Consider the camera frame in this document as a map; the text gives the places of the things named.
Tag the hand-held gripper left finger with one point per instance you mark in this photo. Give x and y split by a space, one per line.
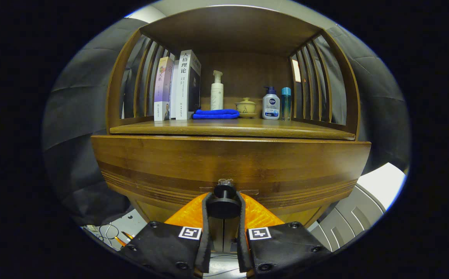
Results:
162 252

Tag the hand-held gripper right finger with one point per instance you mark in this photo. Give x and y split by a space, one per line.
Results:
286 252

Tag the black drawer knob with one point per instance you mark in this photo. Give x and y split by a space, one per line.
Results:
224 207

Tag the brown wooden drawer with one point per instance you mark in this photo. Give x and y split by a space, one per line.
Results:
228 159

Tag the wooden countertop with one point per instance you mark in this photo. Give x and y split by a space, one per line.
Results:
247 126

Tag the brown wooden cabinet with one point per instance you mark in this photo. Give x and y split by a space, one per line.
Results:
232 31

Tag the grey moulded panel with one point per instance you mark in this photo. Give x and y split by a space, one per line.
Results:
344 221

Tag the white box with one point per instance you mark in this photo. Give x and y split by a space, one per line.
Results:
383 182

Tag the white blue-capped lotion bottle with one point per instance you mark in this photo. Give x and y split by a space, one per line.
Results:
270 108

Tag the teal glass bottle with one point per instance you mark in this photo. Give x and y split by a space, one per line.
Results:
286 104

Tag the blue folded cloth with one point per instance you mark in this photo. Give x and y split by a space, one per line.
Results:
216 114

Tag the black backdrop cloth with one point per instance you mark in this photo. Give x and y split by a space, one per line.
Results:
77 128

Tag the yellow lidded teacup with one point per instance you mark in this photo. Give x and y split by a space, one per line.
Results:
245 106

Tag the thin white book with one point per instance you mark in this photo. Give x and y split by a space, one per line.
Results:
174 93

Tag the purple book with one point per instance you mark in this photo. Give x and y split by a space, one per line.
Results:
163 89

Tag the thick white portrait book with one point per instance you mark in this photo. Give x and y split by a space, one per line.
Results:
183 89

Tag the white pump bottle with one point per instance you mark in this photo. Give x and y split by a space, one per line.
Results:
217 97

